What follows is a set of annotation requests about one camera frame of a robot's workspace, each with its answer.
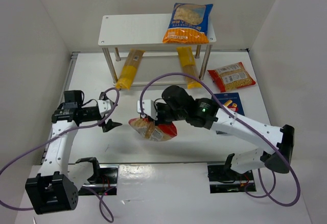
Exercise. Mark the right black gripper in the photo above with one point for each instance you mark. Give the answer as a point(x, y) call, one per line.
point(158, 116)

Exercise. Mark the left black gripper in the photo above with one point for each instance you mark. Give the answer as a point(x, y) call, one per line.
point(106, 123)

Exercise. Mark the red fusilli pasta bag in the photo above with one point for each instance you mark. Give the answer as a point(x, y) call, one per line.
point(149, 131)

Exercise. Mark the blue Barilla pasta box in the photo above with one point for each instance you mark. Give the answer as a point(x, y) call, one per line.
point(232, 101)

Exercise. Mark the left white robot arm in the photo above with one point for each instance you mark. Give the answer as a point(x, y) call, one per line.
point(55, 187)

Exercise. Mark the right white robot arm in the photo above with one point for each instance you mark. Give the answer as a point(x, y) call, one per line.
point(274, 144)

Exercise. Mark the blue orange pasta bag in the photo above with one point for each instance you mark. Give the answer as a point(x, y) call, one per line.
point(188, 24)

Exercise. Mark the white two-tier shelf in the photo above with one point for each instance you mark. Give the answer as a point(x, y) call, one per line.
point(121, 33)

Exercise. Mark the right yellow spaghetti pack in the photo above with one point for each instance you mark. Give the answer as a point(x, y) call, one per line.
point(188, 66)

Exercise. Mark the yellow spaghetti pack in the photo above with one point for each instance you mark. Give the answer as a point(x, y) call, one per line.
point(188, 66)
point(130, 69)

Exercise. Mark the left yellow spaghetti pack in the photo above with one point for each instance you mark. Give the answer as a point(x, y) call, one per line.
point(130, 69)

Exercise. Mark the red macaroni bag right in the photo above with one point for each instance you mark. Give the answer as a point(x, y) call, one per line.
point(231, 77)

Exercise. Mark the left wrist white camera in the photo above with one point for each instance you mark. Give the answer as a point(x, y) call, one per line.
point(105, 105)

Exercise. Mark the wrist white camera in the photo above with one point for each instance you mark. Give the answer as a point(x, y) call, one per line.
point(105, 105)
point(147, 108)

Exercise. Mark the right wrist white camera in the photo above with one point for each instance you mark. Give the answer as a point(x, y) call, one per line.
point(147, 108)

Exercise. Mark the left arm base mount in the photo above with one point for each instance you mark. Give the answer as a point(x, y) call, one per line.
point(107, 180)

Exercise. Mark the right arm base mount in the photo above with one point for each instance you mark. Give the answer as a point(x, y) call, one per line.
point(228, 181)

